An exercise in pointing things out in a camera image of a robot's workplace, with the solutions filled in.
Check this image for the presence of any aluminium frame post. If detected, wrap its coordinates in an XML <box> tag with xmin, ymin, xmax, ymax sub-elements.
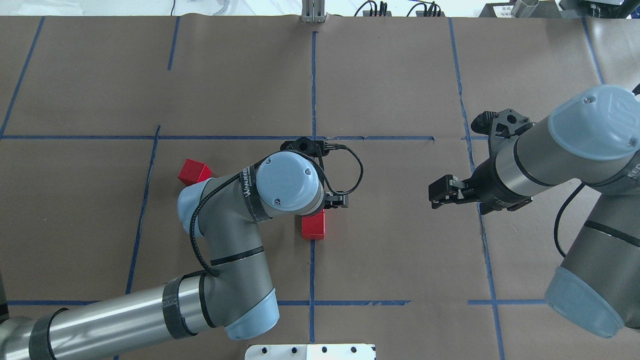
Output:
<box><xmin>301</xmin><ymin>0</ymin><xmax>327</xmax><ymax>24</ymax></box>

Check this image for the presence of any steel cup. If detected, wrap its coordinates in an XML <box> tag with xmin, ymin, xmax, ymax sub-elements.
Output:
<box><xmin>510</xmin><ymin>0</ymin><xmax>540</xmax><ymax>19</ymax></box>

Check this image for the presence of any white pedestal column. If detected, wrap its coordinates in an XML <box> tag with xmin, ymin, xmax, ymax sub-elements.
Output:
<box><xmin>244</xmin><ymin>342</ymin><xmax>377</xmax><ymax>360</ymax></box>

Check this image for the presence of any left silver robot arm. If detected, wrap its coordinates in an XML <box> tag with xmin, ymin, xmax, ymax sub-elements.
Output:
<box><xmin>1</xmin><ymin>149</ymin><xmax>348</xmax><ymax>360</ymax></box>

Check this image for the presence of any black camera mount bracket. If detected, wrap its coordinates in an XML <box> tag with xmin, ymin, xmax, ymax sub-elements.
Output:
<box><xmin>279</xmin><ymin>136</ymin><xmax>330</xmax><ymax>158</ymax></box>

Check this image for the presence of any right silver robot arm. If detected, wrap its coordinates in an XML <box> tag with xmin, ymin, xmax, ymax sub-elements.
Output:
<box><xmin>428</xmin><ymin>84</ymin><xmax>640</xmax><ymax>338</ymax></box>

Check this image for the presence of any red block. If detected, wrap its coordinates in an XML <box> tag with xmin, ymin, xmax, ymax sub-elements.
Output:
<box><xmin>177</xmin><ymin>158</ymin><xmax>213</xmax><ymax>186</ymax></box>
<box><xmin>301</xmin><ymin>209</ymin><xmax>326</xmax><ymax>240</ymax></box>

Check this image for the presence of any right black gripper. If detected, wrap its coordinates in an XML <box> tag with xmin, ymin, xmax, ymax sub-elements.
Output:
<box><xmin>429</xmin><ymin>174</ymin><xmax>489</xmax><ymax>210</ymax></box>

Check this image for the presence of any right arm camera bracket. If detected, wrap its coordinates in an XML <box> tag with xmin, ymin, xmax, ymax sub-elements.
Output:
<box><xmin>470</xmin><ymin>109</ymin><xmax>535</xmax><ymax>158</ymax></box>

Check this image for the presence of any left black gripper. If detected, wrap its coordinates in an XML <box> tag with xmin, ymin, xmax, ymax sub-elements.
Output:
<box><xmin>323</xmin><ymin>193</ymin><xmax>349</xmax><ymax>210</ymax></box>

